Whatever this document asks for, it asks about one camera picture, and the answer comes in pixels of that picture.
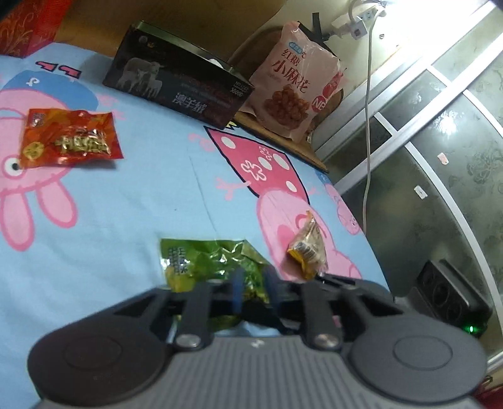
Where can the red foil snack packet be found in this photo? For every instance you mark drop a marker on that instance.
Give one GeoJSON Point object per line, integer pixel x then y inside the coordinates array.
{"type": "Point", "coordinates": [66, 137]}

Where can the black tape strip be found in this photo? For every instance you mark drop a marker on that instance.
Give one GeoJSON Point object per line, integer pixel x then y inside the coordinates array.
{"type": "Point", "coordinates": [316, 23]}

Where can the clear yellow-edged snack packet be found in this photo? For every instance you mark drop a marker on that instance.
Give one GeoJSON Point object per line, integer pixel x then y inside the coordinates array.
{"type": "Point", "coordinates": [310, 247]}

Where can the white power strip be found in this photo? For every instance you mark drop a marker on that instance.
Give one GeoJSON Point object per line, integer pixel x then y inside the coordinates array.
{"type": "Point", "coordinates": [355, 27]}

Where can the black power strip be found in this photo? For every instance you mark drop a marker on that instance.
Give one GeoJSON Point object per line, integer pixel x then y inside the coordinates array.
{"type": "Point", "coordinates": [452, 291]}

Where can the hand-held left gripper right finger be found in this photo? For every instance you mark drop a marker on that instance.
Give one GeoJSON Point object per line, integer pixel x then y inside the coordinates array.
{"type": "Point", "coordinates": [271, 287]}

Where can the red gift box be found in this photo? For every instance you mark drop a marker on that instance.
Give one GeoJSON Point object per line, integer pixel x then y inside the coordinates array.
{"type": "Point", "coordinates": [27, 27]}

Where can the black tin box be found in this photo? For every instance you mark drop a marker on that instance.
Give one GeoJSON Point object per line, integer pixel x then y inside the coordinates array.
{"type": "Point", "coordinates": [169, 82]}

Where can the large pink snack bag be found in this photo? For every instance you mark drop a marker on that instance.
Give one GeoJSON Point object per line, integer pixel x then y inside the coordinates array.
{"type": "Point", "coordinates": [290, 78]}

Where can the green foil snack packet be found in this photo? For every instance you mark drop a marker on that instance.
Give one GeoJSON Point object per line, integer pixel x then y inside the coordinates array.
{"type": "Point", "coordinates": [196, 259]}

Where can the wooden headboard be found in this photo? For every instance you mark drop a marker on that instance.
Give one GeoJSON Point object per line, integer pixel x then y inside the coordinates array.
{"type": "Point", "coordinates": [196, 19]}

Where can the printed cartoon blanket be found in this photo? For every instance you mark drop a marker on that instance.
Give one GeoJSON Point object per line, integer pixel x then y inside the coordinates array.
{"type": "Point", "coordinates": [118, 204]}

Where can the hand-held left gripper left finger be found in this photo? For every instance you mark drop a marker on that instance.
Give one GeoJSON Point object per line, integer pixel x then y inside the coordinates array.
{"type": "Point", "coordinates": [237, 291]}

